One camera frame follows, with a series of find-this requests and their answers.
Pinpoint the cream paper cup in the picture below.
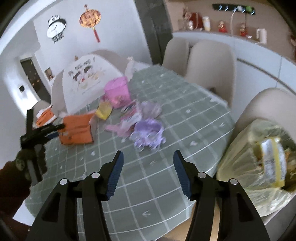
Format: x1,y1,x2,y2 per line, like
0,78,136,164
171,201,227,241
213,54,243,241
202,16,211,32

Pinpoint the purple toy carriage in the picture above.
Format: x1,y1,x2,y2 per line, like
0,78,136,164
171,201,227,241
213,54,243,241
129,119,166,152

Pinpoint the red figurine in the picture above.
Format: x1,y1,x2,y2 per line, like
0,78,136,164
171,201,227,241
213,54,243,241
239,23,252,39
218,20,228,33

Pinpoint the black power strip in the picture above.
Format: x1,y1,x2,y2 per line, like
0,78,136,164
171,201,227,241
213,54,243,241
212,4,255,15

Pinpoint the white electric kettle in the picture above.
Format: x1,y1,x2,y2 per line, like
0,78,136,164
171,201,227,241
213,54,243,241
256,28,267,44

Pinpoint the green checked tablecloth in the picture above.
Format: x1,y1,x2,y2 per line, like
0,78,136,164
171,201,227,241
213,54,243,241
24,64,236,241

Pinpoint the beige chair middle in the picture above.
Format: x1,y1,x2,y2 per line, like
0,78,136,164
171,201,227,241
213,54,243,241
185,40,236,108

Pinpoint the red figurine left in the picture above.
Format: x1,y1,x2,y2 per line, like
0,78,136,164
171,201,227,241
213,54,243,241
218,20,228,33

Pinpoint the red chinese wall ornament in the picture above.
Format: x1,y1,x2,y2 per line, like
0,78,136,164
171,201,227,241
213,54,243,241
79,4,101,43

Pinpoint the yellow plastic trash bag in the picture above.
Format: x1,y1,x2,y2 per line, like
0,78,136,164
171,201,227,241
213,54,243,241
216,119,295,216

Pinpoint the pink plastic bag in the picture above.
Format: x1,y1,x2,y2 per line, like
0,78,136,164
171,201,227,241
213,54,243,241
104,76,132,108

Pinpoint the small orange box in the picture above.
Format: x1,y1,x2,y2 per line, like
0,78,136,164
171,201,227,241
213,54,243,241
36,106,57,127

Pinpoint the red figurine right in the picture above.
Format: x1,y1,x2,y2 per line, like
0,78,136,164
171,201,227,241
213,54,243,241
239,23,252,39

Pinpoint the panda wall clock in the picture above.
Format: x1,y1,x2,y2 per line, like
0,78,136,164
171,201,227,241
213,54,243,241
47,15,66,44

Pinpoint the beige chair with bag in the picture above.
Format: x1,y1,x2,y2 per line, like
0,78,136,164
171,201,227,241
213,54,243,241
233,87,296,227

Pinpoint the beige chair far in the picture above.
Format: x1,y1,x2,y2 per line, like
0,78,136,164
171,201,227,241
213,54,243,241
162,38,190,76

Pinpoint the orange cardboard box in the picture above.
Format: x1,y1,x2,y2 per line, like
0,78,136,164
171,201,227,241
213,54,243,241
59,113,94,146

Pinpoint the pink white snack wrapper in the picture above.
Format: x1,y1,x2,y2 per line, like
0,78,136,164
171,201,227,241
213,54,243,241
105,100,142,137

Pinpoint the yellow white snack wrapper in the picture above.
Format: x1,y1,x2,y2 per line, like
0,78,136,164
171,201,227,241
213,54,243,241
260,137,287,188

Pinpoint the red decoration on counter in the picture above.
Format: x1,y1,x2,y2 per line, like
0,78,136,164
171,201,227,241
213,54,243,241
182,7,204,31

